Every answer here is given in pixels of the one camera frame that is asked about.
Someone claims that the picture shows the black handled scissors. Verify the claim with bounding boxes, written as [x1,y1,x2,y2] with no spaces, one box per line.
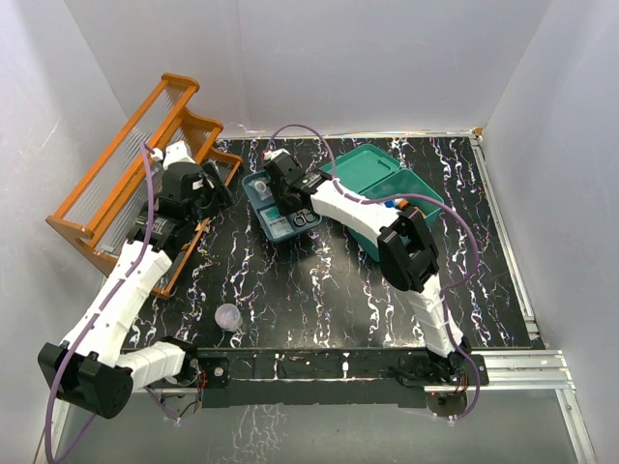
[292,209,317,227]

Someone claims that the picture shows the small clear bag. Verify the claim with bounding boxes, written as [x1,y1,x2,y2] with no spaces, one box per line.
[251,179,273,201]

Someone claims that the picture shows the blue divided tray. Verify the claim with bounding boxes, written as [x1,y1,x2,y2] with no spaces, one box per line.
[242,171,322,244]

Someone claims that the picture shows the green medicine box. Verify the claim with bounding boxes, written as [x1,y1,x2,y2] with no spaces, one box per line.
[310,144,442,261]

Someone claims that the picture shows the white blue tube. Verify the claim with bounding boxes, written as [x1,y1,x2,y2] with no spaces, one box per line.
[383,198,403,208]

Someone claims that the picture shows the teal white wipe packet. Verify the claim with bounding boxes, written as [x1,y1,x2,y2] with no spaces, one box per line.
[260,206,294,240]

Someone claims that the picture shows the brown medicine bottle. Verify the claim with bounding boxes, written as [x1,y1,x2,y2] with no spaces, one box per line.
[397,199,426,218]

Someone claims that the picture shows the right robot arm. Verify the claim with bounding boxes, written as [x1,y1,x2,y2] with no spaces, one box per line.
[263,149,470,384]

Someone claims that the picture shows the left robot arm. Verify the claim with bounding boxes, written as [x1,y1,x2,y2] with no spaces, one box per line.
[38,161,231,419]

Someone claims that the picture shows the orange wooden shelf rack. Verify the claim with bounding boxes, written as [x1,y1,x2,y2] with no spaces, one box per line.
[46,73,243,276]

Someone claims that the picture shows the clear plastic cup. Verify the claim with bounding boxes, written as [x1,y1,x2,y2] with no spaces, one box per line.
[214,304,243,333]

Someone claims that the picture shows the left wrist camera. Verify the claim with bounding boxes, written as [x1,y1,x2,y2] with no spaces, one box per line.
[150,141,194,170]

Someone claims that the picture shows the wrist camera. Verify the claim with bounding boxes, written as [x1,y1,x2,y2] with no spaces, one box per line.
[262,149,288,164]
[150,141,194,170]

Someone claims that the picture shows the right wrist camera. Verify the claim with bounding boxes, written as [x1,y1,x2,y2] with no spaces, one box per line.
[262,149,288,164]

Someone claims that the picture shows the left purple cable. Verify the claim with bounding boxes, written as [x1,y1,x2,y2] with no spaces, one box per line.
[44,141,163,464]

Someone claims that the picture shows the purple cable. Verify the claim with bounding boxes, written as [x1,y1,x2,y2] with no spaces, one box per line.
[267,124,481,421]
[44,141,163,464]

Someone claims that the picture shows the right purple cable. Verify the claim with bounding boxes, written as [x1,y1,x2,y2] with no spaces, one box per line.
[267,124,481,421]

